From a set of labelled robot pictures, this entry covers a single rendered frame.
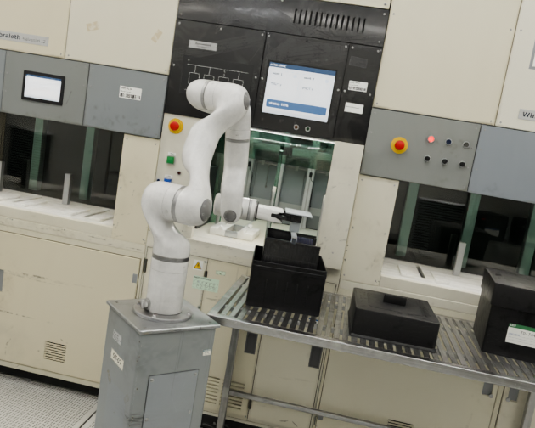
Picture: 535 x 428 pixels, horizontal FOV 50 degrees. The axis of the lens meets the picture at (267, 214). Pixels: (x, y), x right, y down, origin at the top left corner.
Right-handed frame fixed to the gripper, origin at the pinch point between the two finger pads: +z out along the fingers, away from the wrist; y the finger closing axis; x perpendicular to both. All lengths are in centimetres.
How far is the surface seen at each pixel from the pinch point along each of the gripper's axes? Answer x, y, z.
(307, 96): 47, -29, -2
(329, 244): -11.7, -21.1, 17.2
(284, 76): 54, -30, -14
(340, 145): 29.5, -21.4, 13.9
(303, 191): 0, -118, 9
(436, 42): 77, -23, 45
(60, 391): -109, -45, -95
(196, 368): -48, 41, -26
